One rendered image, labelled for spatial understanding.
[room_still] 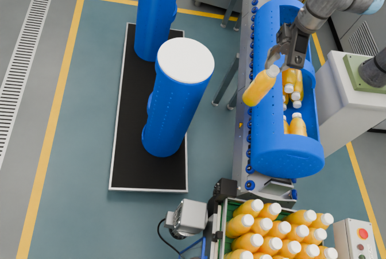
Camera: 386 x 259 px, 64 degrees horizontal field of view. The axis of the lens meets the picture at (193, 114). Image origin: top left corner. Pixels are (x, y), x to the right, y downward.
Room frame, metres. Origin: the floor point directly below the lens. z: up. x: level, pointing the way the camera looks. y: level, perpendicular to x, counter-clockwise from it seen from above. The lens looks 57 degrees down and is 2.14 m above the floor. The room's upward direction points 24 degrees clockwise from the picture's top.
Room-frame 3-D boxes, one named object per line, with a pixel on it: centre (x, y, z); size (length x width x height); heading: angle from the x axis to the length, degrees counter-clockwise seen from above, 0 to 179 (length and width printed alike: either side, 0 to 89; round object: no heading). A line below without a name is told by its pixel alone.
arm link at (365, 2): (0.87, -0.28, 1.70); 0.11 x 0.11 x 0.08; 29
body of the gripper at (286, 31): (0.80, -0.19, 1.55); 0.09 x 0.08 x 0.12; 15
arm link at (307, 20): (0.80, -0.19, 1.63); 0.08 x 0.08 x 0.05
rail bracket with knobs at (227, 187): (0.50, -0.25, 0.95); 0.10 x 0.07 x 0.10; 103
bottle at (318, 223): (0.51, -0.63, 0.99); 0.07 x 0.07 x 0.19
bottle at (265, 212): (0.46, -0.42, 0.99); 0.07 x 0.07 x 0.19
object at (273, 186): (0.59, -0.44, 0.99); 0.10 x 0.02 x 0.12; 103
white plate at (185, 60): (1.00, 0.14, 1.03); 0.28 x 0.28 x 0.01
